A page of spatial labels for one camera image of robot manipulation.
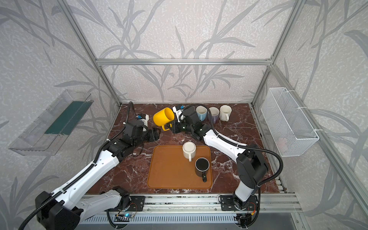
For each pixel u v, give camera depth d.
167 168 0.86
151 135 0.68
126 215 0.71
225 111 1.04
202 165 0.77
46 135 0.64
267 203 0.75
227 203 0.73
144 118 0.69
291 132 0.61
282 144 0.73
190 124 0.63
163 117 0.75
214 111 1.14
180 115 0.71
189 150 0.85
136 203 0.73
